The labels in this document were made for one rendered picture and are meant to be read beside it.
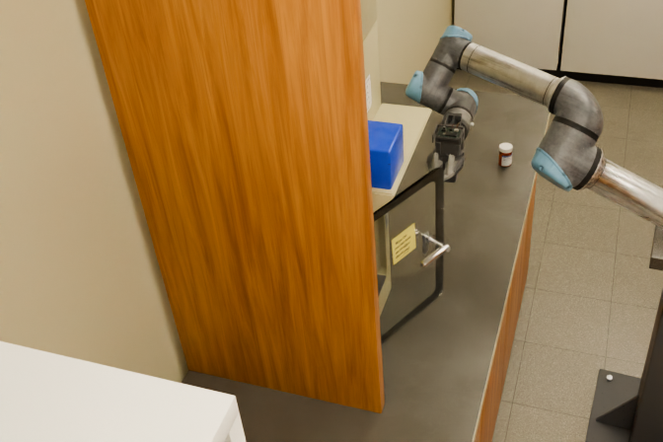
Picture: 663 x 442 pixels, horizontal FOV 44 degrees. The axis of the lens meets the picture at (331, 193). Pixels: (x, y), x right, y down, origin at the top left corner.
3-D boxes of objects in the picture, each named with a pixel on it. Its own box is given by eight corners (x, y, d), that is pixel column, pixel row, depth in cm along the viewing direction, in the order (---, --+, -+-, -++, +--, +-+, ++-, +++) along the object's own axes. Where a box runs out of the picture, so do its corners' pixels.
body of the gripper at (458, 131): (430, 136, 197) (440, 110, 206) (429, 165, 202) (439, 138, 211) (461, 140, 195) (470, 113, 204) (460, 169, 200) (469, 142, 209)
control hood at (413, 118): (339, 227, 163) (335, 187, 157) (383, 139, 187) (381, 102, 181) (395, 236, 160) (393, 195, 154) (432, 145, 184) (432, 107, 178)
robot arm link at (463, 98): (444, 101, 222) (472, 115, 222) (435, 122, 214) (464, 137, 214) (457, 79, 217) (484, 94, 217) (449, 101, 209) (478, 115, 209)
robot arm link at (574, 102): (618, 89, 188) (441, 17, 211) (595, 131, 189) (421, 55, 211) (624, 102, 199) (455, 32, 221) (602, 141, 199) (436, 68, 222)
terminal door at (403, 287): (356, 361, 190) (344, 231, 165) (440, 292, 205) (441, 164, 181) (358, 363, 189) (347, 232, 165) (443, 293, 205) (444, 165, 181)
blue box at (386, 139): (341, 184, 158) (337, 145, 153) (356, 155, 165) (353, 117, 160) (391, 190, 155) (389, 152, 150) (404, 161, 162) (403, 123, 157)
